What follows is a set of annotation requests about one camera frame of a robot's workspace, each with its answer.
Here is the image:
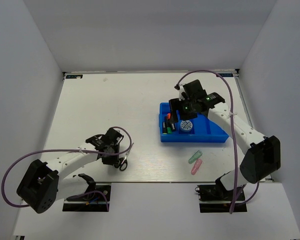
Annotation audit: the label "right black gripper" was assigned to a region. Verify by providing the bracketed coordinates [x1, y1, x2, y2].
[169, 96, 198, 124]

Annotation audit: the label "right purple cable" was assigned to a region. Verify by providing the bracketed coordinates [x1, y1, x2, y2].
[174, 69, 260, 215]

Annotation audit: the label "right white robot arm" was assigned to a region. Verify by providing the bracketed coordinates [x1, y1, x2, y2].
[168, 80, 281, 200]

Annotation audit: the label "blue divided plastic bin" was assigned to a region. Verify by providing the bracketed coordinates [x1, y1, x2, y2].
[158, 102, 229, 143]

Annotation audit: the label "black handled scissors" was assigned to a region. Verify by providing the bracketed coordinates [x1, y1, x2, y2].
[113, 143, 134, 172]

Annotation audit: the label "orange capped black highlighter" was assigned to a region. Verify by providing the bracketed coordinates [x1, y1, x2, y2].
[165, 113, 176, 132]

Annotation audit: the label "left corner label sticker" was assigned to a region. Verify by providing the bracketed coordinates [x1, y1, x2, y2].
[65, 74, 83, 79]

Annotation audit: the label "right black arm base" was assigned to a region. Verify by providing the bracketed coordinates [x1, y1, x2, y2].
[195, 184, 233, 214]

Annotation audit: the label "round blue patterned tin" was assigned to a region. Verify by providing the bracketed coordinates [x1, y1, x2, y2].
[179, 120, 193, 134]

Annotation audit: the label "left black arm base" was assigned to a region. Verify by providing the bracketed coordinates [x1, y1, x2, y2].
[62, 184, 112, 213]

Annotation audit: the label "corner label sticker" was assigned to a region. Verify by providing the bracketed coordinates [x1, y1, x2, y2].
[219, 73, 234, 78]
[65, 74, 83, 79]

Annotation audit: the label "right corner label sticker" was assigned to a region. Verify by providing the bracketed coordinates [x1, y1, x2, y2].
[219, 73, 234, 78]

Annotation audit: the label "pink translucent marker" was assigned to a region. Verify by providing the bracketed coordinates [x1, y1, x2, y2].
[191, 158, 203, 176]

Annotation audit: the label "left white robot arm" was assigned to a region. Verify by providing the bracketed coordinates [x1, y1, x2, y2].
[16, 127, 127, 214]

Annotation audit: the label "yellow capped black highlighter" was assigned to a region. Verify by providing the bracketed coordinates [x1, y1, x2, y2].
[162, 121, 168, 134]

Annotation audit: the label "green capped black highlighter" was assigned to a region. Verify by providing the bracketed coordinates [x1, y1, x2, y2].
[164, 116, 172, 134]

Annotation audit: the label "green translucent marker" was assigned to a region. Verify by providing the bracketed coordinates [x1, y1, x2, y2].
[188, 150, 203, 164]

